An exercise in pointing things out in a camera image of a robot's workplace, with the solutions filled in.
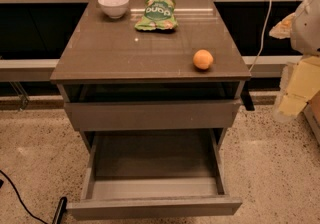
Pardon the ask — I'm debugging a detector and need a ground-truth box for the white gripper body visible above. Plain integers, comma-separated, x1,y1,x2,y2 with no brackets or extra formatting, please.
290,0,320,56

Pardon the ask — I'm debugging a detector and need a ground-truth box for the grey drawer cabinet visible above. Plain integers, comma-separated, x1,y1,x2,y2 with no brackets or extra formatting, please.
51,0,250,146

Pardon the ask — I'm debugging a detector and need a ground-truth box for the black floor object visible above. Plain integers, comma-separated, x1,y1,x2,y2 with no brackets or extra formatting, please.
52,197,67,224

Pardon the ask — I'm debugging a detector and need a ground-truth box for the white ceramic bowl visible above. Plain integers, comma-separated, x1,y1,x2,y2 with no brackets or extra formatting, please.
98,0,129,19

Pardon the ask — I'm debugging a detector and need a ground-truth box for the cardboard box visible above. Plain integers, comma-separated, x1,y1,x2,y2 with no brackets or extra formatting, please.
304,92,320,144

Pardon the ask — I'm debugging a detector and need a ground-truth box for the green snack bag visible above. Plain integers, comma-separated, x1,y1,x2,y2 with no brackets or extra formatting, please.
135,0,178,31

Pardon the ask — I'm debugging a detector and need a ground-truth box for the grey top drawer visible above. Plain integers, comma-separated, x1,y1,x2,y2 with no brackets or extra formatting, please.
65,100,241,131

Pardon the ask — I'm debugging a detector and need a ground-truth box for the orange fruit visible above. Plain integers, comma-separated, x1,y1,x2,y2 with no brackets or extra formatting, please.
193,50,214,70

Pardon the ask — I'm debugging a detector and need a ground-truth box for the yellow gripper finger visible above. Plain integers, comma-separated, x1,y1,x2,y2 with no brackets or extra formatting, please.
269,13,295,39
273,56,320,123

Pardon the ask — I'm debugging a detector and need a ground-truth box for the open grey middle drawer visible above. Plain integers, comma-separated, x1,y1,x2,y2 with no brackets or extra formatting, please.
67,129,242,220

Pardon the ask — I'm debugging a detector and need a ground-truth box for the black floor cable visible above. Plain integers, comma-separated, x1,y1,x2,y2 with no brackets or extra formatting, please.
0,169,50,224

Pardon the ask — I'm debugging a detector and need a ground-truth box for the white hanging cable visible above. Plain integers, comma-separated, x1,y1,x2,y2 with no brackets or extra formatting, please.
248,0,273,73

